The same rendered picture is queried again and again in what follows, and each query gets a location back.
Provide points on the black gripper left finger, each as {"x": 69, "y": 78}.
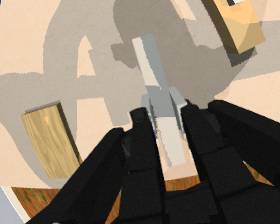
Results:
{"x": 90, "y": 193}

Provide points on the light wood block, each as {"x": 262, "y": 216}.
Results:
{"x": 52, "y": 140}

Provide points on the grey square stick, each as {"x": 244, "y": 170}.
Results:
{"x": 234, "y": 2}
{"x": 158, "y": 92}

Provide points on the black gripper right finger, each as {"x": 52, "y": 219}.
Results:
{"x": 239, "y": 198}

